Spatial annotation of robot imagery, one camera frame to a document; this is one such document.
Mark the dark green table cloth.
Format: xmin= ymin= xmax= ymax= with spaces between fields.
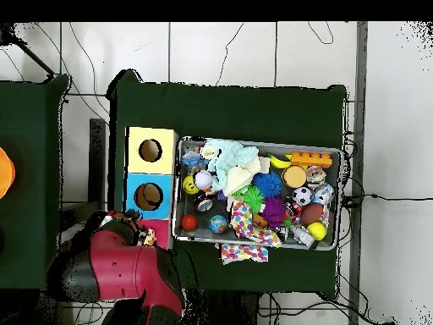
xmin=106 ymin=69 xmax=348 ymax=300

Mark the blue spiky ball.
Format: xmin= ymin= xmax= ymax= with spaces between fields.
xmin=251 ymin=171 xmax=283 ymax=199

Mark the plain yellow ball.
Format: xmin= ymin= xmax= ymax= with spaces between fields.
xmin=306 ymin=221 xmax=328 ymax=242

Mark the orange round object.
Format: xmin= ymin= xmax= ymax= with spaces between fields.
xmin=0 ymin=146 xmax=17 ymax=201

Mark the brown toy football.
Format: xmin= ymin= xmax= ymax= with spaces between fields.
xmin=299 ymin=202 xmax=325 ymax=227

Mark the teal muslin cloth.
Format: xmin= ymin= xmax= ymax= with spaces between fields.
xmin=200 ymin=139 xmax=260 ymax=190

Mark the black upright panel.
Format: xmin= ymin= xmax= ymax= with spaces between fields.
xmin=88 ymin=118 xmax=107 ymax=212

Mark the orange toy brick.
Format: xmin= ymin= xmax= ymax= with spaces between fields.
xmin=289 ymin=151 xmax=333 ymax=169

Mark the shallow mesh bin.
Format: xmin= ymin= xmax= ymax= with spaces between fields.
xmin=172 ymin=136 xmax=343 ymax=251

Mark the dark green side-table cloth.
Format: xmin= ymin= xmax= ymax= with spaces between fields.
xmin=0 ymin=74 xmax=77 ymax=293

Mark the red orange ball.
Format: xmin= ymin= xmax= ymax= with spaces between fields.
xmin=180 ymin=213 xmax=198 ymax=232

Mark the wooden three-hole box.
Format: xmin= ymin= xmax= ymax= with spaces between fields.
xmin=120 ymin=126 xmax=179 ymax=251

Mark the pale yellow muslin cloth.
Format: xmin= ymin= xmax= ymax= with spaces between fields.
xmin=222 ymin=157 xmax=262 ymax=197

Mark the black cable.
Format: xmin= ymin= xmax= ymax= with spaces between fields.
xmin=341 ymin=193 xmax=433 ymax=205

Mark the white baseball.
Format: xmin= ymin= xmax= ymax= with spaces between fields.
xmin=193 ymin=169 xmax=214 ymax=190

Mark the purple knobbly toy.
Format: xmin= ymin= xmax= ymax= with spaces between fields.
xmin=261 ymin=197 xmax=288 ymax=228

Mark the orange foam disc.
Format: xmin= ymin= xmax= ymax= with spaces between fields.
xmin=281 ymin=164 xmax=308 ymax=190

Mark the blue green globe ball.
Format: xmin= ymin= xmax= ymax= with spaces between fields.
xmin=208 ymin=214 xmax=228 ymax=235

